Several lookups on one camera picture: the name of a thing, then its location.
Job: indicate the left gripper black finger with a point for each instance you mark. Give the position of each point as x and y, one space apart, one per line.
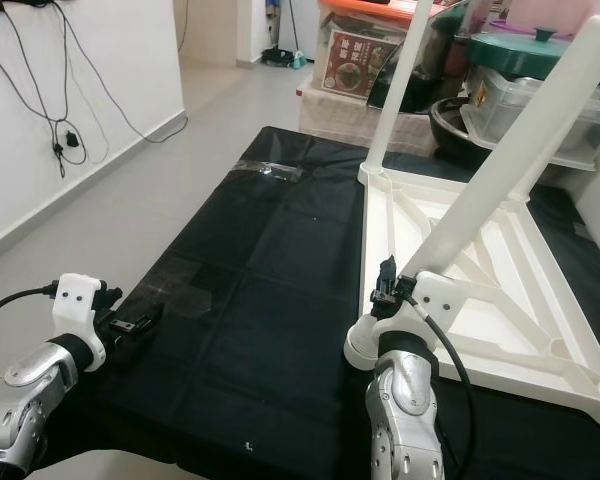
148 318

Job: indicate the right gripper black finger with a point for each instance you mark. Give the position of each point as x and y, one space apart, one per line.
385 272

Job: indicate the white plastic table top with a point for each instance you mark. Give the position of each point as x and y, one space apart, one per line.
520 320

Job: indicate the clear tape cross patch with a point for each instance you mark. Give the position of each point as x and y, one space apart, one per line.
182 285

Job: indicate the black tablecloth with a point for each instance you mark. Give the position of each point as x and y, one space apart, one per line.
240 300

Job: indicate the clear tape strip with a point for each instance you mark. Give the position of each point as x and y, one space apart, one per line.
268 170

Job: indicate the black charger plug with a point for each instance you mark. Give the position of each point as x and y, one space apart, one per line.
70 140

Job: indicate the clear plastic storage box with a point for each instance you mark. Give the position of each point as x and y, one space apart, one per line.
500 100

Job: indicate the red printed box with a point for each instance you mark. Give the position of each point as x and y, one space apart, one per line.
355 60

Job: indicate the black bag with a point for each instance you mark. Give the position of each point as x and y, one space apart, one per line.
440 60

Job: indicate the black floor mop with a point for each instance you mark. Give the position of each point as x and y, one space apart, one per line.
282 55

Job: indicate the green pot lid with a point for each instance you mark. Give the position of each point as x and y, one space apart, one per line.
520 50

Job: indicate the black power strip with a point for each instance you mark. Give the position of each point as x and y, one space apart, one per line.
10 4

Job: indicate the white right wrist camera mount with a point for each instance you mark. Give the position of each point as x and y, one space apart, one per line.
435 295

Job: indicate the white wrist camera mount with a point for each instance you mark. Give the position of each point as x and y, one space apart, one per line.
82 300
435 295

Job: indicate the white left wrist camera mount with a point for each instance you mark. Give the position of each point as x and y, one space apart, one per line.
82 300

